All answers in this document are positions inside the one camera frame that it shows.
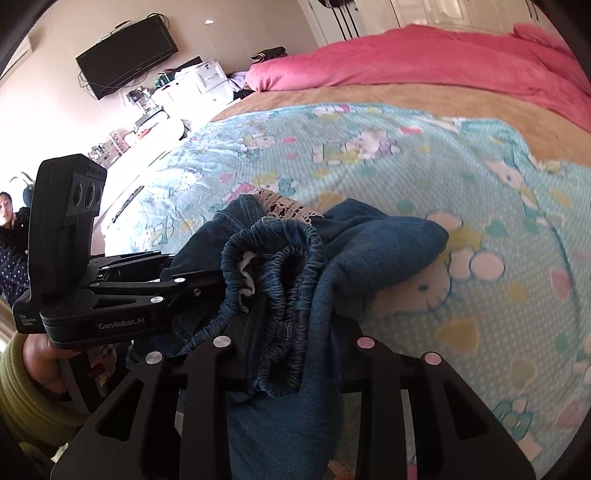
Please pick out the light blue printed blanket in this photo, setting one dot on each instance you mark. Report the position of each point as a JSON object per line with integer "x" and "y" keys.
{"x": 369, "y": 175}

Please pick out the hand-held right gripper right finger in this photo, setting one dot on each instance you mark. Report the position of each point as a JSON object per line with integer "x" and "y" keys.
{"x": 369, "y": 364}

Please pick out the pink quilt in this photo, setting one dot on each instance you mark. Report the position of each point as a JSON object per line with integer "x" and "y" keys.
{"x": 415, "y": 60}

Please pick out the dark clothes pile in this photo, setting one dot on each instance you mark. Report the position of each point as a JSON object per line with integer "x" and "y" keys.
{"x": 268, "y": 54}

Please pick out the person's left forearm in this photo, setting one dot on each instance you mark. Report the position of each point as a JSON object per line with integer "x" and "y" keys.
{"x": 27, "y": 406}

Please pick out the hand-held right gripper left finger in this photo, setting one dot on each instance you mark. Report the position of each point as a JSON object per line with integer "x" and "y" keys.
{"x": 217, "y": 364}

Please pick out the black wall television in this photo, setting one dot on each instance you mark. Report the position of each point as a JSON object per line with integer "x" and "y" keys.
{"x": 127, "y": 57}

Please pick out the blue denim pants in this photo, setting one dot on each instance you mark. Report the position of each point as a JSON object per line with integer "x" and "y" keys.
{"x": 369, "y": 249}

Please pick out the white desk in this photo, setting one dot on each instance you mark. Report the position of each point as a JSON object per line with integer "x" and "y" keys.
{"x": 138, "y": 152}

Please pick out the person's left hand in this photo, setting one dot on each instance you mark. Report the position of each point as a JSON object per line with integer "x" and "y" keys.
{"x": 41, "y": 364}

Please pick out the white dresser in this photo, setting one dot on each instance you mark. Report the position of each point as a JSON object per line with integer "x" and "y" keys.
{"x": 198, "y": 87}

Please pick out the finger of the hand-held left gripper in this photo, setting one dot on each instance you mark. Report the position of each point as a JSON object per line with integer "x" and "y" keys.
{"x": 184, "y": 284}
{"x": 134, "y": 262}

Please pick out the white door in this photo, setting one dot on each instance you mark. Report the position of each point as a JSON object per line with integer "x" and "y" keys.
{"x": 457, "y": 11}

